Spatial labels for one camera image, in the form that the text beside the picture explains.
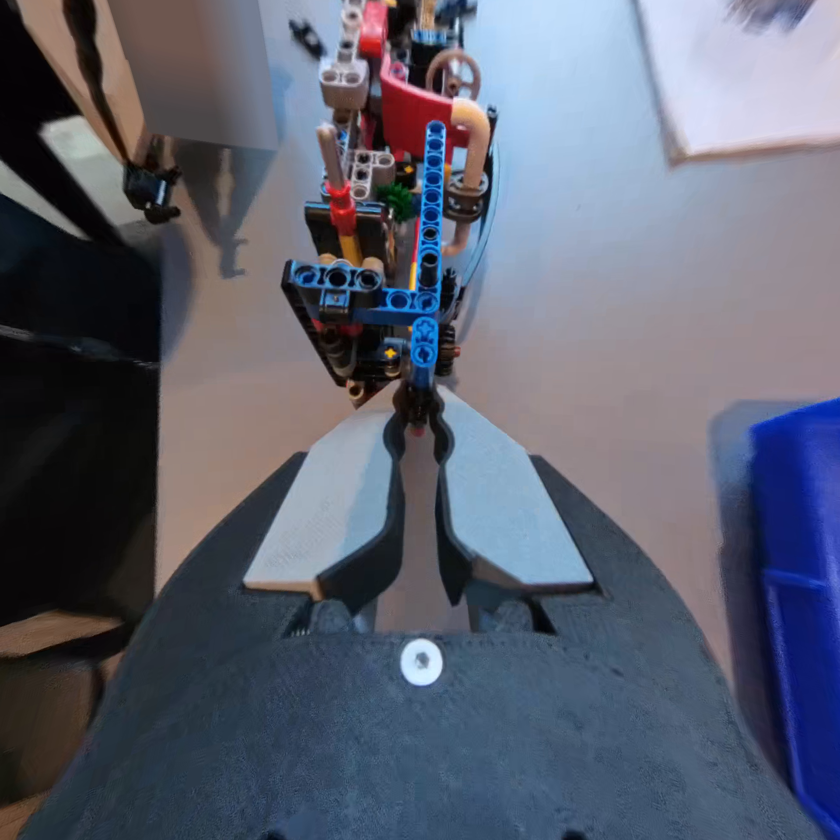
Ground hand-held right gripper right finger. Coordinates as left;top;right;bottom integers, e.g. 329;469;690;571
433;386;595;608

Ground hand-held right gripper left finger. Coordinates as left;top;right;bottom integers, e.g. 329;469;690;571
243;386;404;614

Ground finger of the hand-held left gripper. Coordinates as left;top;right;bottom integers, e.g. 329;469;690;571
108;0;280;153
16;0;145;165

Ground small black brick part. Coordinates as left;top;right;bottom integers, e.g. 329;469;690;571
123;161;183;225

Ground toy brick car chassis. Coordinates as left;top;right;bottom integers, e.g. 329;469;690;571
282;0;500;437

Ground small black connector pin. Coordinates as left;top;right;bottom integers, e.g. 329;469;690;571
289;18;328;56

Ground person's dark clothed body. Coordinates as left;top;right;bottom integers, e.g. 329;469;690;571
0;197;161;624

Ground blue storage bin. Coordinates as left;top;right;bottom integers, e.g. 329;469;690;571
748;399;840;834

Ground open instruction booklet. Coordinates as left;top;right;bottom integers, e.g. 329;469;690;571
633;0;840;165

